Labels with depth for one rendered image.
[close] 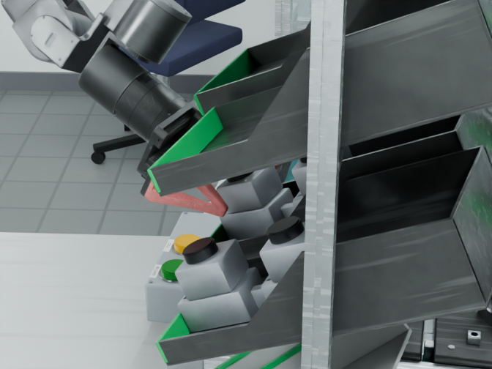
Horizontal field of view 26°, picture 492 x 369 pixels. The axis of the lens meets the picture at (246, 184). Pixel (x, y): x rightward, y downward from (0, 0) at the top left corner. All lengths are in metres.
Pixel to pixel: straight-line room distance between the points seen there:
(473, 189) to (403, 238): 0.08
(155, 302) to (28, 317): 0.22
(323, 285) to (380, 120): 0.13
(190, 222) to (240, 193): 0.56
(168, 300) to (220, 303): 0.54
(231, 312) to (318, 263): 0.16
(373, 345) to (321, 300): 0.21
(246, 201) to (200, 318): 0.15
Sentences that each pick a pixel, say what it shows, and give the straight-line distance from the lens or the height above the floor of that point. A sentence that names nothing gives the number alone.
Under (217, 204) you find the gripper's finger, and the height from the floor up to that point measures 1.25.
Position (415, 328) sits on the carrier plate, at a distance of 1.34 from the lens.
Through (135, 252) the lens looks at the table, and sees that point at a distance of 1.70.
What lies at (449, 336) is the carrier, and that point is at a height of 0.97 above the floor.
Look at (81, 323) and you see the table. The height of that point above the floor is 0.86.
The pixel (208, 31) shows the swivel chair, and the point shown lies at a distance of 3.84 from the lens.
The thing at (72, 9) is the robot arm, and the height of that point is 1.38.
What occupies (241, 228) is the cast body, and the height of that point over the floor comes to 1.21.
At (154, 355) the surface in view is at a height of 0.86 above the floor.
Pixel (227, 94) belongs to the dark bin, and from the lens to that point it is 0.93.
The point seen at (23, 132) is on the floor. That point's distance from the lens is 4.27.
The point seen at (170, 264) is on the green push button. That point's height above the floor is 0.97.
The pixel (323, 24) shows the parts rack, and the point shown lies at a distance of 0.68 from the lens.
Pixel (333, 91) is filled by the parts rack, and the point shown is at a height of 1.47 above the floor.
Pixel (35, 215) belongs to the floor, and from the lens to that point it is 3.65.
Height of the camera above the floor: 1.73
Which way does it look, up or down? 27 degrees down
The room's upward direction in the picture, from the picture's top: straight up
